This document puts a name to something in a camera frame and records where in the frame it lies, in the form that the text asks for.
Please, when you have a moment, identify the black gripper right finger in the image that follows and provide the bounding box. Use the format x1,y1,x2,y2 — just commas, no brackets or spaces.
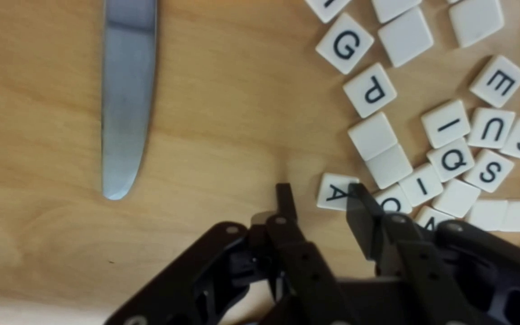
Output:
344,183,520,325

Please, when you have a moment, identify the white letter tile E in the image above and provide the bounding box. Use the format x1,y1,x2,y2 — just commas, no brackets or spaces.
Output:
467,55,520,111

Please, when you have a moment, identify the white letter tile P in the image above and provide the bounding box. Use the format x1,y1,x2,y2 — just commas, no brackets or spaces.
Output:
340,62,398,120

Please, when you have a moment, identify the white letter tile O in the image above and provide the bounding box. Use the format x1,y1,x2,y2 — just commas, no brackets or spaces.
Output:
373,183,414,218

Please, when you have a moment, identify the white letter tile I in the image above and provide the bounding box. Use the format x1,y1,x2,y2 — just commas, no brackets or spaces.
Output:
420,98,472,151
398,162,445,210

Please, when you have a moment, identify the small white letter tile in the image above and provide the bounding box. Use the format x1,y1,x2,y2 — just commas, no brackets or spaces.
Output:
302,0,353,26
411,205,454,234

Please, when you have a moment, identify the white letter tile A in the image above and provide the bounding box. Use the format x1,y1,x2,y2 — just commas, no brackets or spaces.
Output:
315,172,360,214

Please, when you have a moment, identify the white letter tile Q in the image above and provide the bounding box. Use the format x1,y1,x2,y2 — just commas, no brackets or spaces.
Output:
425,138,476,185

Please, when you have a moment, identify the white letter tile G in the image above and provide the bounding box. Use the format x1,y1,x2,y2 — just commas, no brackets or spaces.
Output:
313,14,375,77

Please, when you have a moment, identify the white letter tile U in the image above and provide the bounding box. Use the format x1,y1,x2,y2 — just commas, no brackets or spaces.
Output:
465,107,517,151

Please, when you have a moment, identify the silver butter knife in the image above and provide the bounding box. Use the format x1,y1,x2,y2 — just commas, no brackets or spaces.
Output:
100,0,160,203

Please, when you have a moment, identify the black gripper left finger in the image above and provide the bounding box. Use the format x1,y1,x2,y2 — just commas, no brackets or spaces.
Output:
102,183,364,325

